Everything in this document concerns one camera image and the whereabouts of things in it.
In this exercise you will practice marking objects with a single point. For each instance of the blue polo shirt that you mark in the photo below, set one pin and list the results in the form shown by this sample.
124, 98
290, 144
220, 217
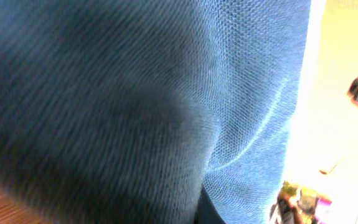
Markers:
158, 111

